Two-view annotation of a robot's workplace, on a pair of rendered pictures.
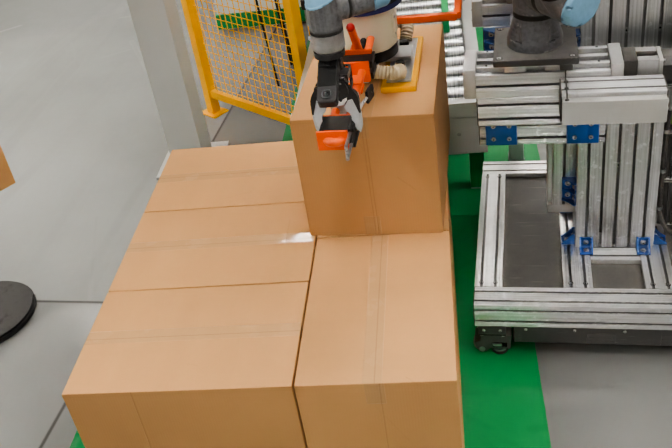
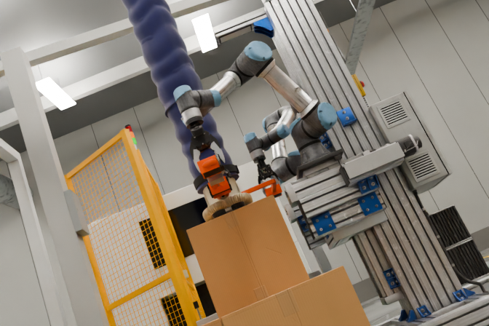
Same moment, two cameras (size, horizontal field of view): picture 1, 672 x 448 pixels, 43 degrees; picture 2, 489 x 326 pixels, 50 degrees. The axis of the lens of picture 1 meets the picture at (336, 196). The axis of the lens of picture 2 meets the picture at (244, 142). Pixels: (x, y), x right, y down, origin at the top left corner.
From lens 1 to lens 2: 162 cm
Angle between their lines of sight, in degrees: 54
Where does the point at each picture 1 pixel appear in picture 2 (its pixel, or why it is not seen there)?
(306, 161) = (203, 257)
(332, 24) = (191, 101)
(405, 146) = (263, 223)
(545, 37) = (320, 150)
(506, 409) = not seen: outside the picture
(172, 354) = not seen: outside the picture
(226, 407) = not seen: outside the picture
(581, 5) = (326, 111)
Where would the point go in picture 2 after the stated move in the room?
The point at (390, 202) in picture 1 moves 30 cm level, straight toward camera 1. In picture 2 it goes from (268, 270) to (279, 258)
